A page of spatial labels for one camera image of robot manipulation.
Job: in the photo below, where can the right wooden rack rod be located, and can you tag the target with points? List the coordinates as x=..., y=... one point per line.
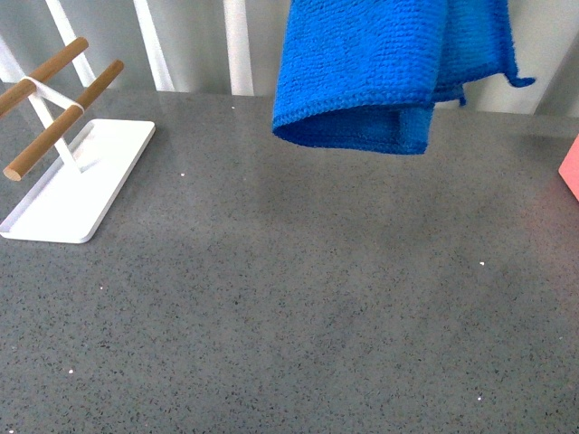
x=25, y=161

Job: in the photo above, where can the blue microfiber towel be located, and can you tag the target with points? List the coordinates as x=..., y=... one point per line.
x=366, y=75

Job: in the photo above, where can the white towel rack stand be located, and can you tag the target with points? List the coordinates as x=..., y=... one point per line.
x=69, y=201

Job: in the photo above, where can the wooden rack rod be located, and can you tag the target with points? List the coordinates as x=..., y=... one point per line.
x=26, y=86
x=25, y=161

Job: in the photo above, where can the left wooden rack rod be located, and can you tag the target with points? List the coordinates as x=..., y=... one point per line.
x=26, y=86

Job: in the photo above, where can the pink plastic bin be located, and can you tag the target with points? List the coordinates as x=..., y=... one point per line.
x=569, y=169

